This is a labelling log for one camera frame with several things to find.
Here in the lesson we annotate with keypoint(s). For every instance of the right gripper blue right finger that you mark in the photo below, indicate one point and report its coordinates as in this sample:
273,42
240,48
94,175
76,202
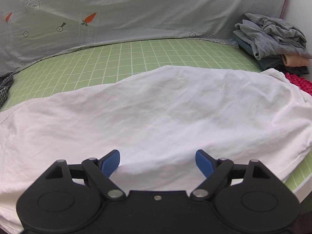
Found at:
216,172

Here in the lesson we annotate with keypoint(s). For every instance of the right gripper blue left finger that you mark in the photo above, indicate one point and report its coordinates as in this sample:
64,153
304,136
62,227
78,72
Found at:
98,172

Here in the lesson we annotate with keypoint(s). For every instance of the white garment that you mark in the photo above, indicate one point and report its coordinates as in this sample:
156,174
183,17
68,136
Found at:
157,120

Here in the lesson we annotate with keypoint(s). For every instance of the dark teal folded garment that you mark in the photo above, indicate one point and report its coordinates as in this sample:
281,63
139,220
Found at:
274,62

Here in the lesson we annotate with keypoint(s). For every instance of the red patterned cloth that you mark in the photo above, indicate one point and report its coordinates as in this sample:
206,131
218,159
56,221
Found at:
302,83

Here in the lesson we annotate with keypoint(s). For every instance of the blue plaid shirt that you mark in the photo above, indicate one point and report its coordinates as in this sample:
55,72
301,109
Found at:
6,81

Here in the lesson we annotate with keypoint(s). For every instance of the beige folded garment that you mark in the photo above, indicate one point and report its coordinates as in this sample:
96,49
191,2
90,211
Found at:
294,60

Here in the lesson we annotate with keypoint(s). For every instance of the grey folded garment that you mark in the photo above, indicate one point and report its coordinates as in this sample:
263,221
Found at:
271,36

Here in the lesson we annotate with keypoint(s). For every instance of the grey carrot print quilt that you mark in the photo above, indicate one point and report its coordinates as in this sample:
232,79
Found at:
32,30

